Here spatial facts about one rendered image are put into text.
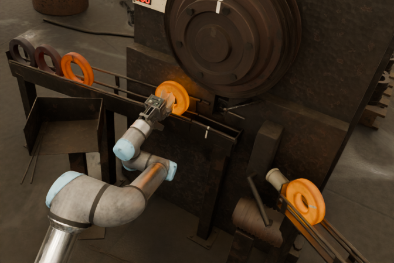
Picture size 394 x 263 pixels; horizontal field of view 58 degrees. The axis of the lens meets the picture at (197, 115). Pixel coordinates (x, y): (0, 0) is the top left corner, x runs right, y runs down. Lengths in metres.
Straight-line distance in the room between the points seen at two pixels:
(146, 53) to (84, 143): 0.46
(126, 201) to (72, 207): 0.14
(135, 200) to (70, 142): 0.56
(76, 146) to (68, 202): 0.50
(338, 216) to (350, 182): 0.32
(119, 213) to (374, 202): 1.79
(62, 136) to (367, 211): 1.76
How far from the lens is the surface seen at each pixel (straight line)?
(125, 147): 1.28
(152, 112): 1.35
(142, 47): 1.59
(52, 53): 1.85
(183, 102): 1.45
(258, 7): 1.09
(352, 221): 2.29
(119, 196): 1.01
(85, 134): 1.54
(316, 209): 1.21
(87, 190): 1.02
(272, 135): 1.32
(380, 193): 2.55
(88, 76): 1.73
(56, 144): 1.53
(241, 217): 1.42
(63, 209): 1.04
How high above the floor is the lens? 1.62
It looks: 38 degrees down
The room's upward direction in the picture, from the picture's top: 8 degrees clockwise
